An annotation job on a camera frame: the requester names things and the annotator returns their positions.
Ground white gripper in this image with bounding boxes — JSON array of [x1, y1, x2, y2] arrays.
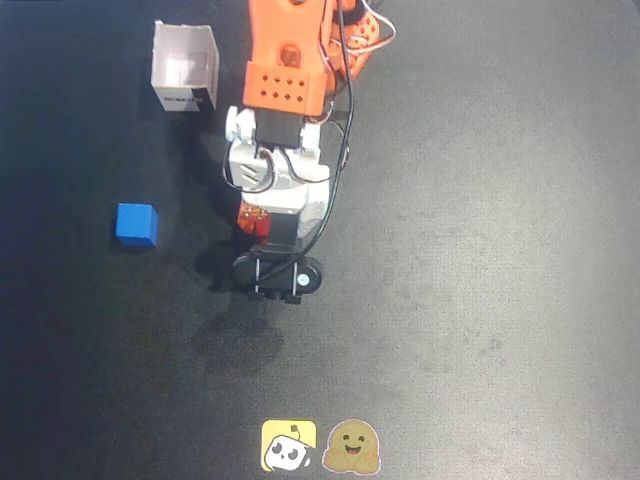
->
[[227, 143, 332, 242]]

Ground blue cube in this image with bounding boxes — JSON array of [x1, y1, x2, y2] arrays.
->
[[114, 202, 160, 249]]

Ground white open paper box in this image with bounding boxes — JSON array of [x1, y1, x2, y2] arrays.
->
[[150, 19, 221, 114]]

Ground yellow robot sticker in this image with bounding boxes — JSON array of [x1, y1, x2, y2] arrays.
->
[[260, 419, 318, 472]]

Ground hugging face sticker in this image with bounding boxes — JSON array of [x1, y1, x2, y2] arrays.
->
[[321, 418, 382, 474]]

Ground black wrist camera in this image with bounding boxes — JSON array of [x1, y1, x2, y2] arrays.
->
[[231, 243, 324, 307]]

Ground black camera cable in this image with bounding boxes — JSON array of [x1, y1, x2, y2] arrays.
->
[[259, 0, 355, 281]]

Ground white servo wires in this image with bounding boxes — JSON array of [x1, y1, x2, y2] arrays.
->
[[319, 0, 398, 126]]

